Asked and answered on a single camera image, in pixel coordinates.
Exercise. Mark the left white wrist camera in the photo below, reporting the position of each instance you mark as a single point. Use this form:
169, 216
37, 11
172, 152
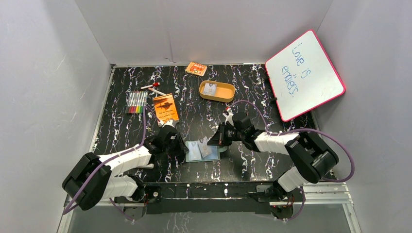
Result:
170, 122

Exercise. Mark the white marker pen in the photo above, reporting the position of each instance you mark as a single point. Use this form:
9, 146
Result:
156, 91

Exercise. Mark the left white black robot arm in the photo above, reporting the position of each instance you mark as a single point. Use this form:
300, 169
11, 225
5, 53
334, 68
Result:
97, 177

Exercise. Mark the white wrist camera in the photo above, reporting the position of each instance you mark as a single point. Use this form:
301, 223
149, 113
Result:
228, 114
170, 122

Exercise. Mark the tan oval tray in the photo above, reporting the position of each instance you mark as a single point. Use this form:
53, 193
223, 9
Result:
225, 92

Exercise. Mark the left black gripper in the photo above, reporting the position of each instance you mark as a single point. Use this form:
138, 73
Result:
178, 146

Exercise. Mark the black aluminium base frame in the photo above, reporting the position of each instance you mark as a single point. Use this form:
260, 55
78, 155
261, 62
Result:
255, 197

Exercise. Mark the orange paperback book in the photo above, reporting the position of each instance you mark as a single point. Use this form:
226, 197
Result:
165, 108

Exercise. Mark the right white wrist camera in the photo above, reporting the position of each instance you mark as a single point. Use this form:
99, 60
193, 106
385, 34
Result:
228, 114

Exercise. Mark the pack of coloured markers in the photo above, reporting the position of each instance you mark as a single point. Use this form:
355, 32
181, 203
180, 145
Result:
136, 102

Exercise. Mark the silver VIP card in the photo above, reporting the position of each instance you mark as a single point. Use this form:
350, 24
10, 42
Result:
205, 149

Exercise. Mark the mint green card holder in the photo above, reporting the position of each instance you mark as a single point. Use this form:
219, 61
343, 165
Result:
193, 155

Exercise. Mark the red capped marker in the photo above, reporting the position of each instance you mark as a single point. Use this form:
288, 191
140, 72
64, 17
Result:
150, 86

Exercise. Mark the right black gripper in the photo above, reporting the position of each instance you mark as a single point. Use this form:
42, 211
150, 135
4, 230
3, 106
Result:
219, 138

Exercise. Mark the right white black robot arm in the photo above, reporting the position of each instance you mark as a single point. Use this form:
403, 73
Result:
312, 157

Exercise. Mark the pink framed whiteboard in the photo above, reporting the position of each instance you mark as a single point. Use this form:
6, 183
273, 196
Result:
303, 77

